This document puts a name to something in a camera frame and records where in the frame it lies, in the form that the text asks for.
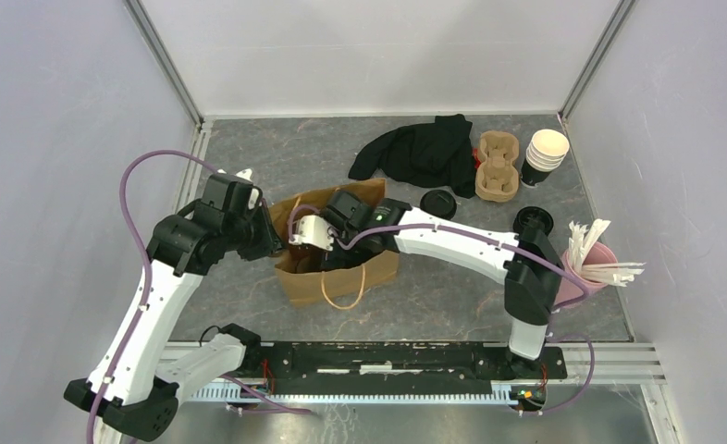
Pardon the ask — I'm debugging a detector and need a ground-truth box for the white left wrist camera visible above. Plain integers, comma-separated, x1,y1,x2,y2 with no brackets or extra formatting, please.
235,168,263,210

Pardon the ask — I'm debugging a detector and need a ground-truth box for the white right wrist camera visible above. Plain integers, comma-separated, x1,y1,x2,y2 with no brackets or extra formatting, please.
288,215,336,252

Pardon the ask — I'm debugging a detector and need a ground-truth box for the black cloth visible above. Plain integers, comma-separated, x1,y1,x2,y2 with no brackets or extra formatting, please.
348,114,476,199

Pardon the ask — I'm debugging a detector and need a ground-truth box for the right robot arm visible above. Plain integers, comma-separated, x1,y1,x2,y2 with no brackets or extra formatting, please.
288,191,565,377

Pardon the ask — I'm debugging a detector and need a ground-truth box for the stack of white paper cups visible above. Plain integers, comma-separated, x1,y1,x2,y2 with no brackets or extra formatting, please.
520,129,570,187

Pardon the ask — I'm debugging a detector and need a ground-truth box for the black cup lid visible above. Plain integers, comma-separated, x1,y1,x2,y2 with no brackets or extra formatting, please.
419,190,458,220

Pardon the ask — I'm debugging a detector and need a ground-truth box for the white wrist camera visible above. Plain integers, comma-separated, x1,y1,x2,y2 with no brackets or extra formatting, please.
235,168,263,210
288,215,336,252

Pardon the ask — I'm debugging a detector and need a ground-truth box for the brown cardboard cup carrier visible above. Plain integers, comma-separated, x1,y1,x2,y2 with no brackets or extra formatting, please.
475,130,520,203

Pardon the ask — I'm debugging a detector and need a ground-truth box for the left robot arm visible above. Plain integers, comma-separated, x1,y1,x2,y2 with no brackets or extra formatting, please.
64,168,285,442

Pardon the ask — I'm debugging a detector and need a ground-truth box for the brown paper bag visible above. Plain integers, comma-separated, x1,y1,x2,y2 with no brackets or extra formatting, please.
269,179,399,310

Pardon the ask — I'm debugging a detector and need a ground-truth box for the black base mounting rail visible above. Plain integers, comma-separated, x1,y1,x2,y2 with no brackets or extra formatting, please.
229,341,568,396

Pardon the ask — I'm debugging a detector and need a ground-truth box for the stack of black lids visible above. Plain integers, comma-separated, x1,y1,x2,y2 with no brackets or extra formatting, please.
512,206,554,236

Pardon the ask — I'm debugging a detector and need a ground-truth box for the pink straw holder cup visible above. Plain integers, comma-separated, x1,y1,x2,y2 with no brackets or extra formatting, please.
554,241,617,307

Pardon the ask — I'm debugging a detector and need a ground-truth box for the red small object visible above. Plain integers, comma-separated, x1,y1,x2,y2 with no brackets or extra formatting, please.
473,148,482,169

